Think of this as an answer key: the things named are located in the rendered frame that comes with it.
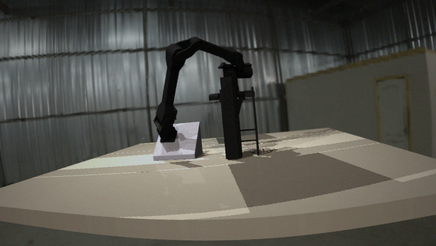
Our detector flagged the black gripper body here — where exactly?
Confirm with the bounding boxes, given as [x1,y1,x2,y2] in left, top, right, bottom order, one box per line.
[209,78,252,101]

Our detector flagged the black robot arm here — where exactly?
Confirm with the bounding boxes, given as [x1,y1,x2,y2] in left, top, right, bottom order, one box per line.
[154,37,253,143]

